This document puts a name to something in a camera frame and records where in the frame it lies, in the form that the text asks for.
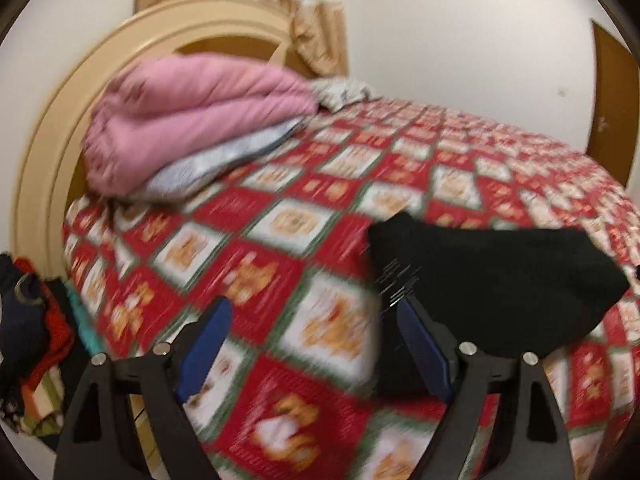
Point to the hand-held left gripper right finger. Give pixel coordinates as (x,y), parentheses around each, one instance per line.
(425,355)

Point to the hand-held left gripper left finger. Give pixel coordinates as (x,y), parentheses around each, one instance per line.
(205,355)

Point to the black pants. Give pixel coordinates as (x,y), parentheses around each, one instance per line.
(490,280)

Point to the pile of colourful clothes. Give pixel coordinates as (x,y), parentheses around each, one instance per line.
(30,350)

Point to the red checkered printed blanket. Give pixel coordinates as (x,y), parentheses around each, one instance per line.
(280,260)

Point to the brown wooden door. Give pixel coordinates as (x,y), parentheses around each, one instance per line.
(615,105)

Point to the cream arched headboard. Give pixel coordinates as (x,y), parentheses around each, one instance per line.
(65,135)

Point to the beige curtain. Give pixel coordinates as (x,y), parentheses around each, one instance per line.
(305,15)

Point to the pink duvet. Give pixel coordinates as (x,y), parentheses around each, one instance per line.
(180,110)

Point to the grey folded blanket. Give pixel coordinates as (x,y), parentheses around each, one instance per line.
(215,162)

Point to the patterned white pillow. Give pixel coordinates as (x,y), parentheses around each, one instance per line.
(342,91)

